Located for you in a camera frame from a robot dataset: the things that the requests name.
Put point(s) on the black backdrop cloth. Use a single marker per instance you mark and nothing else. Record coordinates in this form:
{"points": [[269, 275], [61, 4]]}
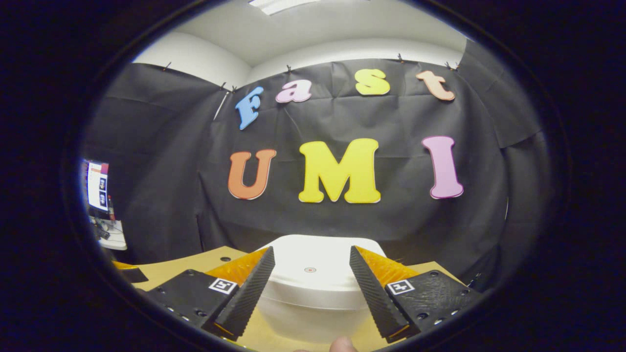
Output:
{"points": [[391, 220]]}

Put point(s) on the computer monitor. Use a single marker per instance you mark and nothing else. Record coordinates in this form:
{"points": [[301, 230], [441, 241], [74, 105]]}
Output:
{"points": [[98, 186]]}

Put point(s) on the long ceiling light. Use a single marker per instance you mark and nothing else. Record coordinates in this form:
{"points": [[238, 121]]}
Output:
{"points": [[283, 5]]}

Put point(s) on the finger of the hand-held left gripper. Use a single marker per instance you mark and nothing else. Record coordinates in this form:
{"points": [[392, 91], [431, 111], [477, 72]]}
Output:
{"points": [[132, 274]]}

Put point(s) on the wooden desktop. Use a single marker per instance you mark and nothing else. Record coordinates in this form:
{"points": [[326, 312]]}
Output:
{"points": [[186, 264]]}

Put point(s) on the white desktop garbage bin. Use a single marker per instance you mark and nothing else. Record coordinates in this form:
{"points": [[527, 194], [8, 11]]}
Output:
{"points": [[313, 288]]}

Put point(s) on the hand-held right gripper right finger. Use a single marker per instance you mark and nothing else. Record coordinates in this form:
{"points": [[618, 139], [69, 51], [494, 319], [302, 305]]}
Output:
{"points": [[374, 298]]}

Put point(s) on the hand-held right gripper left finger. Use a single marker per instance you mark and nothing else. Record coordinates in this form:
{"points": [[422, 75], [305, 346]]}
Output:
{"points": [[249, 298]]}

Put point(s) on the white side table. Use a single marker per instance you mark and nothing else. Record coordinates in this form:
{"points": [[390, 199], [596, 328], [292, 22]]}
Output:
{"points": [[115, 239]]}

